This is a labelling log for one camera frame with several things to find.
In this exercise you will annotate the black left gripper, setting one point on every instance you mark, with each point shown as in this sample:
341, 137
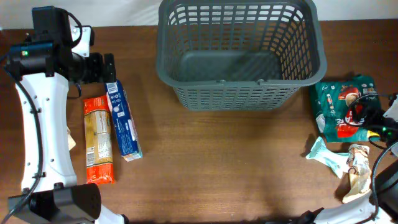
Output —
97, 68

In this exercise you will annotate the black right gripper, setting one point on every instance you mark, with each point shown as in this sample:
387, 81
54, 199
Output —
363, 114

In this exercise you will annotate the green Nescafe coffee bag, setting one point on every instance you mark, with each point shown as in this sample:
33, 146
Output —
330, 104

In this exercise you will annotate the beige Pantree snack bag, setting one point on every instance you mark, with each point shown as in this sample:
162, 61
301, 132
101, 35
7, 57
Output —
359, 172

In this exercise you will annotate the mint green snack wrapper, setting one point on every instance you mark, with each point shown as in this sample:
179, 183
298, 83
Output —
336, 161

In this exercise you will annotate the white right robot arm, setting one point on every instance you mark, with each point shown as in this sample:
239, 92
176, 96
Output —
380, 205

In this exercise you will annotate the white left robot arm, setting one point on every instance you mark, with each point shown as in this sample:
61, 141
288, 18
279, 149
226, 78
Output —
50, 193

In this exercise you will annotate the orange biscuit packet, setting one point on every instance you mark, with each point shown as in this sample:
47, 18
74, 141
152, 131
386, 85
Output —
99, 154

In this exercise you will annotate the blue rectangular carton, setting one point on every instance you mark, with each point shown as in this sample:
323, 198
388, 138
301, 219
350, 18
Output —
123, 122

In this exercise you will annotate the beige crumpled snack bag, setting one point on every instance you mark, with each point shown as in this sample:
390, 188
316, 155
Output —
71, 141

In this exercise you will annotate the grey plastic mesh basket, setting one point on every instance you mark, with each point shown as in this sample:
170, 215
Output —
239, 55

